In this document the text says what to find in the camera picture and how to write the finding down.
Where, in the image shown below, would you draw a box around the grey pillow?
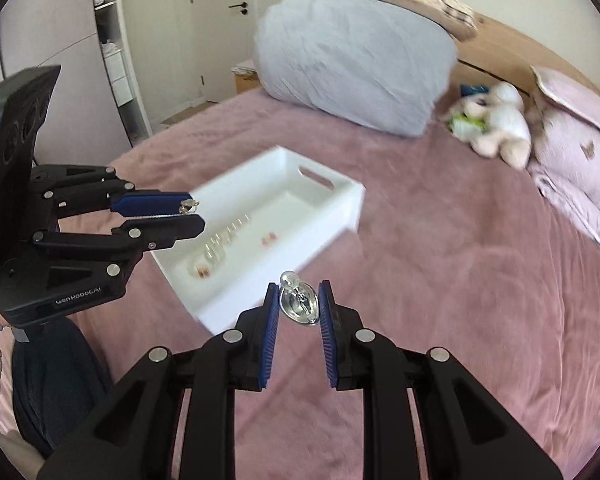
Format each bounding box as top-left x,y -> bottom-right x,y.
254,0 -> 458,138

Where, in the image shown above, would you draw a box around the wooden bedside table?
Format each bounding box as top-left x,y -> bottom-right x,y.
231,60 -> 263,95

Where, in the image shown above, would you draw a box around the pink butterfly pillow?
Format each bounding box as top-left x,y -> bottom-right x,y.
529,65 -> 600,153

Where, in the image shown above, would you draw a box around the white wardrobe shelves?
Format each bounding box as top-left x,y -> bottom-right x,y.
91,0 -> 152,142

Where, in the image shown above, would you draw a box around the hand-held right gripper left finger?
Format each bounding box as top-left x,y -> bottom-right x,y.
37,282 -> 281,480

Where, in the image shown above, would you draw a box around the person's blue jeans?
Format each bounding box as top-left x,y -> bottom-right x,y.
12,317 -> 113,461

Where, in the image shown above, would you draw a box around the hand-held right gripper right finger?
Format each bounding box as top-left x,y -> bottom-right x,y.
317,280 -> 563,480

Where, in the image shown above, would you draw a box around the wooden headboard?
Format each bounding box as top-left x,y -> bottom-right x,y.
450,10 -> 600,106

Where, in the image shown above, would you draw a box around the white plastic storage box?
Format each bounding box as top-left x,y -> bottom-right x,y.
150,145 -> 366,336

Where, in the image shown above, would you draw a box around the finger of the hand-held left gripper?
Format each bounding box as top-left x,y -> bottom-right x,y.
32,214 -> 206,281
30,164 -> 194,221

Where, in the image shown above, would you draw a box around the pearl string hair clip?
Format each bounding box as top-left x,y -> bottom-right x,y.
204,215 -> 253,265

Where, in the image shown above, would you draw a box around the pink bed blanket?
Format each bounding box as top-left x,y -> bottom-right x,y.
80,85 -> 600,480

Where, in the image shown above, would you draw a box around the white door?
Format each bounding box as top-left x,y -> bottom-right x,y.
170,0 -> 257,111

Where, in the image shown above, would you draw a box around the folded pink quilt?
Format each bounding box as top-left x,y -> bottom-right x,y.
527,105 -> 600,266

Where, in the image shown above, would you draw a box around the white plush dog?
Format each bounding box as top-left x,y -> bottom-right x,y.
442,81 -> 533,168

